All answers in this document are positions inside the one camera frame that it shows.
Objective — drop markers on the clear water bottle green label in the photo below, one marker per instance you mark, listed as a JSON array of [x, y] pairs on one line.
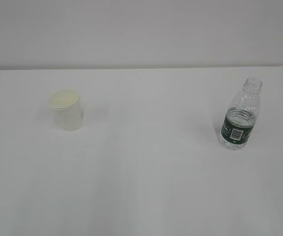
[[241, 115]]

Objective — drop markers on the white paper cup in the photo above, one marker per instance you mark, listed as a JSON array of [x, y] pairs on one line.
[[67, 110]]

